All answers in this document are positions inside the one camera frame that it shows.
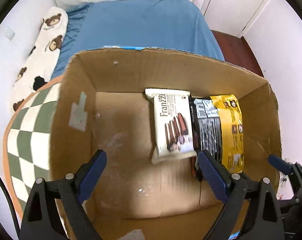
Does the black yellow snack bag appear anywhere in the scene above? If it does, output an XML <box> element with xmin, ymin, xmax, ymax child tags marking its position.
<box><xmin>189</xmin><ymin>94</ymin><xmax>244</xmax><ymax>173</ymax></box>

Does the white Franzzi wafer pack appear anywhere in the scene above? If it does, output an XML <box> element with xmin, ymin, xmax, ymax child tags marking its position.
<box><xmin>145</xmin><ymin>88</ymin><xmax>197</xmax><ymax>164</ymax></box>

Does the green white checkered mat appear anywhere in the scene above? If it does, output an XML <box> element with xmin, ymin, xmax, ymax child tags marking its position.
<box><xmin>3</xmin><ymin>76</ymin><xmax>62</xmax><ymax>218</ymax></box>

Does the cardboard milk box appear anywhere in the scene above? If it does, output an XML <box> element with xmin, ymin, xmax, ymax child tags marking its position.
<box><xmin>50</xmin><ymin>48</ymin><xmax>281</xmax><ymax>239</ymax></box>

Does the bear print long pillow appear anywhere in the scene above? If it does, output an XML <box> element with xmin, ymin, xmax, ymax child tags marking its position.
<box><xmin>10</xmin><ymin>7</ymin><xmax>68</xmax><ymax>114</ymax></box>

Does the white door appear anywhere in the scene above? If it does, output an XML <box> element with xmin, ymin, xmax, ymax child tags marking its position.
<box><xmin>201</xmin><ymin>0</ymin><xmax>269</xmax><ymax>38</ymax></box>

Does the blue bed sheet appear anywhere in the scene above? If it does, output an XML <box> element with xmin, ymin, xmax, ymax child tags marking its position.
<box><xmin>52</xmin><ymin>0</ymin><xmax>224</xmax><ymax>78</ymax></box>

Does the black cable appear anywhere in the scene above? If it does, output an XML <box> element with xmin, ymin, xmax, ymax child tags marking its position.
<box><xmin>0</xmin><ymin>163</ymin><xmax>21</xmax><ymax>240</ymax></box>

